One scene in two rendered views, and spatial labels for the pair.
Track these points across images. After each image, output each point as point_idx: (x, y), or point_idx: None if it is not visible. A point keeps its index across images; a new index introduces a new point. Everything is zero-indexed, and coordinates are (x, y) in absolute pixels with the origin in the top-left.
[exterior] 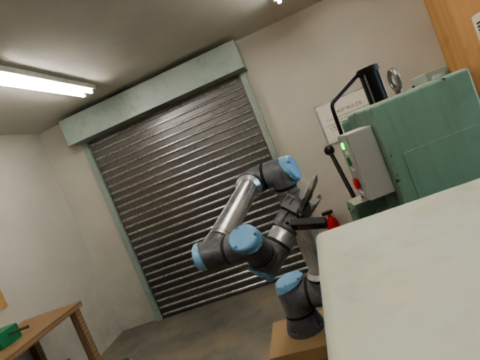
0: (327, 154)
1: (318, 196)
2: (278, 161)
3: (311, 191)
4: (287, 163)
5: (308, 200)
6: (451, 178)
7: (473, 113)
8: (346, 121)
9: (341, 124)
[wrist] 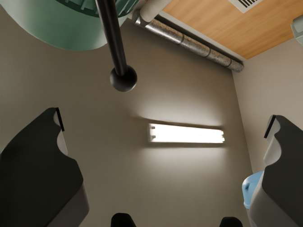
0: (122, 81)
1: (266, 129)
2: (244, 205)
3: (7, 156)
4: (248, 191)
5: (30, 220)
6: None
7: None
8: (26, 30)
9: (61, 47)
